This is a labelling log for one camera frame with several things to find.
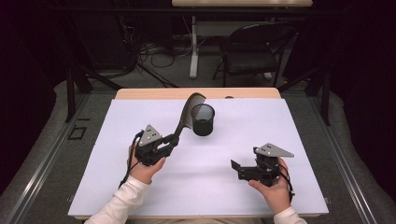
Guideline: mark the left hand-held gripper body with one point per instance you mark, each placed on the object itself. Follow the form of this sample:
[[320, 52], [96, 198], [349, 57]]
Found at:
[[149, 137]]

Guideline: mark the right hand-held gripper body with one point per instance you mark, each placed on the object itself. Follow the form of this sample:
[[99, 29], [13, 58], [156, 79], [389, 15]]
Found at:
[[267, 168]]

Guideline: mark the black spatula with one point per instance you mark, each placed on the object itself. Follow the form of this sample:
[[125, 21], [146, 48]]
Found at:
[[186, 115]]

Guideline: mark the black mesh pen holder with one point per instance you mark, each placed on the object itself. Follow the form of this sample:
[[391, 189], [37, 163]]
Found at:
[[203, 127]]

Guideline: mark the person's right hand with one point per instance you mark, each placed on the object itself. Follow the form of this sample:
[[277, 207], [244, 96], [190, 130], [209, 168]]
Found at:
[[275, 196]]

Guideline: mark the person's left hand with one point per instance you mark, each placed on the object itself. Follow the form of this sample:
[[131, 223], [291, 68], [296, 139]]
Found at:
[[143, 172]]

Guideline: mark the white table cover sheet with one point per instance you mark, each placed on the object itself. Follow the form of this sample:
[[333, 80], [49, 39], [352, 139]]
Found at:
[[202, 180]]

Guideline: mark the white-legged wooden table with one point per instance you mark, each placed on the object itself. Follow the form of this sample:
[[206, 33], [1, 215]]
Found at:
[[194, 53]]

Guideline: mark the black metal stand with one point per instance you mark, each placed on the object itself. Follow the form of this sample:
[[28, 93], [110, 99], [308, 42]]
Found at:
[[325, 96], [71, 93]]

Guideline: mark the black folding chair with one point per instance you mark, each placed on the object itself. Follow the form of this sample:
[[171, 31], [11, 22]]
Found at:
[[252, 53]]

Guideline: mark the metal floor rail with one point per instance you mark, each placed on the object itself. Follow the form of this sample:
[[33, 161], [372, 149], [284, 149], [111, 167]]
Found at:
[[40, 168], [345, 168]]

